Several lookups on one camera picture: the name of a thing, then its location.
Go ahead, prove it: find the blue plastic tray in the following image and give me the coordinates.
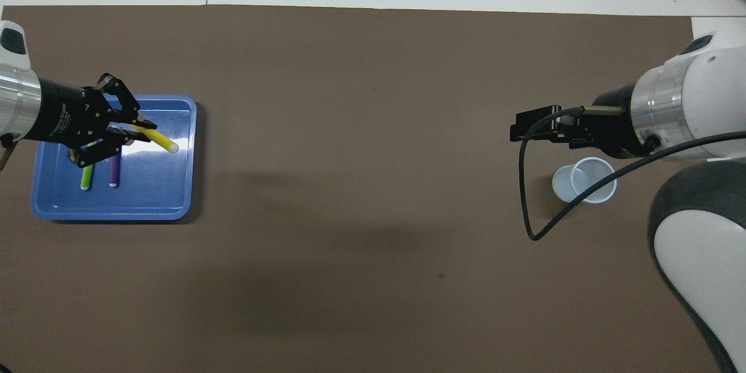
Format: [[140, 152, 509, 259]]
[[30, 95, 198, 222]]

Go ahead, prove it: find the yellow pen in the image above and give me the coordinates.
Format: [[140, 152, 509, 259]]
[[133, 124, 180, 154]]

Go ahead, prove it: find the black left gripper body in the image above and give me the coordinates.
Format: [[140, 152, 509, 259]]
[[38, 78, 115, 150]]

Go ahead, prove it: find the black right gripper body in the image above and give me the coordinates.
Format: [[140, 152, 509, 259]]
[[583, 83, 657, 159]]

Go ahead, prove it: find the brown table mat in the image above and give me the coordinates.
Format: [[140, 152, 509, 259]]
[[0, 5, 734, 373]]

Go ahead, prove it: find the translucent plastic cup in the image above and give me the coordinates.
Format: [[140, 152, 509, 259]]
[[551, 157, 618, 205]]

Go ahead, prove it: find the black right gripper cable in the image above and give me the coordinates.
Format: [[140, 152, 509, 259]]
[[519, 106, 746, 241]]

